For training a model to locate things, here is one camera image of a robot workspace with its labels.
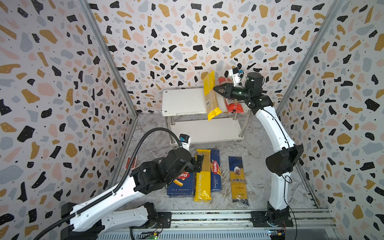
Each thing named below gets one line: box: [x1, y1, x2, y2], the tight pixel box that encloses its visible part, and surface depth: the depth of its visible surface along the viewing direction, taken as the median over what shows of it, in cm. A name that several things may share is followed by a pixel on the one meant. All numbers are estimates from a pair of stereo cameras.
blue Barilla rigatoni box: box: [166, 171, 196, 198], surface depth 81 cm
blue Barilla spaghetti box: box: [210, 149, 222, 192], surface depth 89 cm
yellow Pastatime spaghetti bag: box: [194, 149, 212, 202], surface depth 84 cm
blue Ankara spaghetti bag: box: [228, 156, 250, 206], surface depth 87 cm
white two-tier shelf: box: [162, 88, 251, 145], surface depth 83 cm
